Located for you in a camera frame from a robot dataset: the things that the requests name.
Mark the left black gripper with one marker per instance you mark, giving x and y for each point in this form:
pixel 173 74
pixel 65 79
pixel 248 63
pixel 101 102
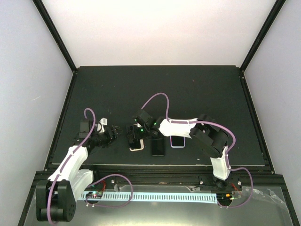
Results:
pixel 110 138

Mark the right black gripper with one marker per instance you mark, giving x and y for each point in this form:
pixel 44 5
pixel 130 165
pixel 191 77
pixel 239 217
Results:
pixel 133 133

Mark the beige phone case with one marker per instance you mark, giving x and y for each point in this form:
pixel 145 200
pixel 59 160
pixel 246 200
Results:
pixel 136 145

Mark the black phone case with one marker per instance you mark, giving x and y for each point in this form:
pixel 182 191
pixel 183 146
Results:
pixel 158 147

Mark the lavender phone case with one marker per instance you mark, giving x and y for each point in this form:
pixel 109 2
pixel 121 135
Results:
pixel 177 144

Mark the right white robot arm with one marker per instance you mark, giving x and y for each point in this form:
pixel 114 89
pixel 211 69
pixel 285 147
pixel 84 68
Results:
pixel 212 139

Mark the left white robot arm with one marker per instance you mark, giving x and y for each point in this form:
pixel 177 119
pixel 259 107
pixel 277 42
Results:
pixel 56 196

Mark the left circuit board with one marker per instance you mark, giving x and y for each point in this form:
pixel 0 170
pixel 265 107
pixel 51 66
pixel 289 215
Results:
pixel 94 195

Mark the circuit board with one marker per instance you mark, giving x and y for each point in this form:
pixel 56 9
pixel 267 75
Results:
pixel 94 195
pixel 229 196

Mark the right circuit board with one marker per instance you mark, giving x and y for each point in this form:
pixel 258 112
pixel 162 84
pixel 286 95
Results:
pixel 229 196

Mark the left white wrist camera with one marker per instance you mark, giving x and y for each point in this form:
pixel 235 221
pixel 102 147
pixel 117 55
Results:
pixel 101 125

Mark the light blue cable duct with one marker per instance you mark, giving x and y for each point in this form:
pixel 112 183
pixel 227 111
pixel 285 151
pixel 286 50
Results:
pixel 154 197

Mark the black front rail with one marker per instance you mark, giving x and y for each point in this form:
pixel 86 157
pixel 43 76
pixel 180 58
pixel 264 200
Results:
pixel 192 176

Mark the left black frame post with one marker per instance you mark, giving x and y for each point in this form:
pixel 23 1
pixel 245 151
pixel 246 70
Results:
pixel 54 32

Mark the black frame post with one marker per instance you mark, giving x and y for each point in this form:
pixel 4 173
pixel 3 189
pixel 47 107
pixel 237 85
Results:
pixel 54 32
pixel 262 33

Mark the right black frame post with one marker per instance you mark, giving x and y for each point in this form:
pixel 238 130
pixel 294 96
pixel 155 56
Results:
pixel 262 33

